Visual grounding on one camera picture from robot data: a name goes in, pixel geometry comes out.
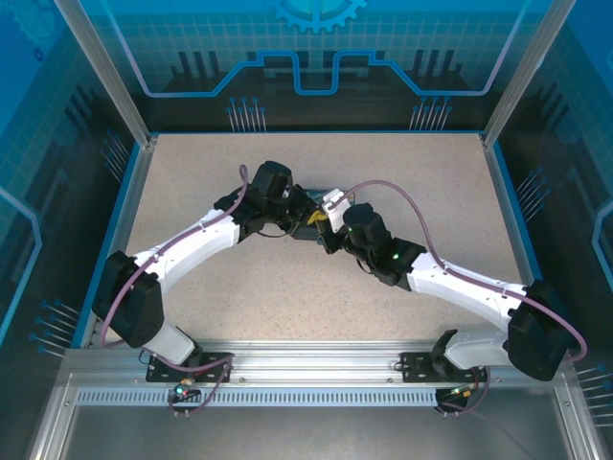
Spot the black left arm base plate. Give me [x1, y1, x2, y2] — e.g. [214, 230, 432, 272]
[146, 352, 235, 384]

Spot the aluminium table side rail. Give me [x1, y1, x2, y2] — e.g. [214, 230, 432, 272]
[79, 136, 159, 349]
[481, 133, 566, 349]

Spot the starry night print tin box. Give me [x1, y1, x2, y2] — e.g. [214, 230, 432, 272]
[290, 186, 358, 243]

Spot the aluminium mounting rail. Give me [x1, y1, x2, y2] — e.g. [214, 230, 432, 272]
[61, 340, 576, 384]

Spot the aluminium frame post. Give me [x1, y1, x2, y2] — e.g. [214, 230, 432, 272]
[481, 0, 579, 148]
[52, 0, 159, 148]

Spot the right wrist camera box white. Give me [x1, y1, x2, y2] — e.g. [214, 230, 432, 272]
[321, 189, 347, 226]

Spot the slotted grey cable duct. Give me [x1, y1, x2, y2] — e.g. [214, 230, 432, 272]
[75, 388, 440, 408]

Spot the grey metal sheet panel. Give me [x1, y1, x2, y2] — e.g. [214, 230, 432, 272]
[59, 405, 564, 460]

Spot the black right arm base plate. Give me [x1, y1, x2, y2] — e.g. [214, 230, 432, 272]
[399, 352, 489, 383]

